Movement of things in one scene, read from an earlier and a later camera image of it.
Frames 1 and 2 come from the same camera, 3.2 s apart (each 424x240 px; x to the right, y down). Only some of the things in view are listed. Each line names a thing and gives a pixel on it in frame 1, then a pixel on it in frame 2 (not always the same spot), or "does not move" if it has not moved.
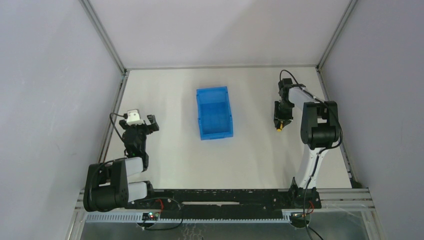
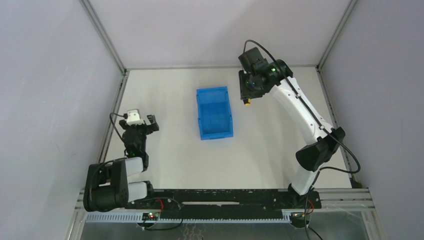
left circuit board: [150, 216] does not move
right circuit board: [296, 219] does not move
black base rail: [205, 203] does not move
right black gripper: [279, 115] -> [245, 97]
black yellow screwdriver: [279, 126] -> [246, 102]
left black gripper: [137, 126] does not move
